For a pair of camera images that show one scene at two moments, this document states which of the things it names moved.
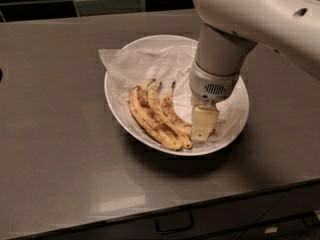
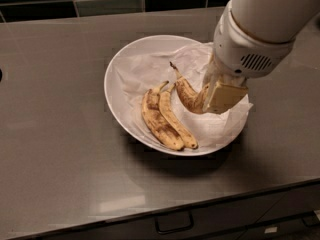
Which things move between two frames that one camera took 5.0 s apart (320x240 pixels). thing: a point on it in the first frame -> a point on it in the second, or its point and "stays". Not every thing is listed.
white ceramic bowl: [147, 83] stays
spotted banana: [168, 101] -> [191, 99]
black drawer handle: [174, 222] stays
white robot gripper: [210, 85] -> [245, 50]
